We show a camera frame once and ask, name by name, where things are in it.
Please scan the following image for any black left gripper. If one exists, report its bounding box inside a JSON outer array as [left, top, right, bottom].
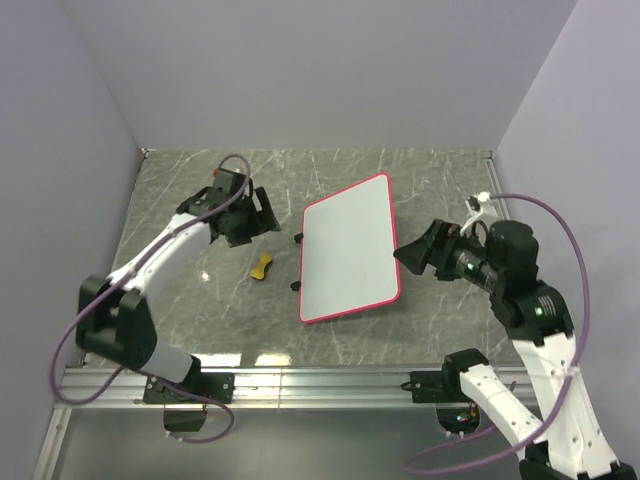
[[226, 186, 280, 247]]

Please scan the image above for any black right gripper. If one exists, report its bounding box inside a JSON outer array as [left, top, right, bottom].
[[393, 217, 506, 293]]

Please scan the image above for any yellow black bone eraser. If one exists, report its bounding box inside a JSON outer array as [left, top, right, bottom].
[[249, 254, 273, 281]]

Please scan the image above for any pink framed whiteboard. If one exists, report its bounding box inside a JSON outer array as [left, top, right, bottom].
[[298, 172, 401, 324]]

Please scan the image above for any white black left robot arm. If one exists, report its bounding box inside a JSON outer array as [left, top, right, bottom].
[[75, 186, 280, 402]]

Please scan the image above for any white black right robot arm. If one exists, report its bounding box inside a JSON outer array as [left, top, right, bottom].
[[393, 220, 637, 479]]

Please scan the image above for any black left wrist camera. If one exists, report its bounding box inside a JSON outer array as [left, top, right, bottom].
[[210, 168, 247, 200]]

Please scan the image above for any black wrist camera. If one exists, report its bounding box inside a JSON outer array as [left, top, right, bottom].
[[210, 168, 247, 200], [485, 220, 539, 281]]

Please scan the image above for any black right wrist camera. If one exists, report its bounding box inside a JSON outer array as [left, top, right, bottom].
[[485, 220, 539, 281]]

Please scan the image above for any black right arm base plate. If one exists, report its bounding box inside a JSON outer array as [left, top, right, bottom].
[[400, 370, 471, 404]]

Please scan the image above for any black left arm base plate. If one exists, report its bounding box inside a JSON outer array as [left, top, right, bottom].
[[142, 371, 235, 405]]

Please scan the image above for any aluminium mounting rail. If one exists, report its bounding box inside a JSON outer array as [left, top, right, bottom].
[[53, 364, 539, 411]]

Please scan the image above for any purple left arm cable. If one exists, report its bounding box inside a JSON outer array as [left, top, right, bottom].
[[48, 154, 252, 445]]

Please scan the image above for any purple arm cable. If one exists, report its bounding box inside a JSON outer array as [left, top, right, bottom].
[[48, 154, 252, 445], [402, 192, 593, 475]]

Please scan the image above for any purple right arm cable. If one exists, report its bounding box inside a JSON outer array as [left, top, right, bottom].
[[402, 192, 593, 475]]

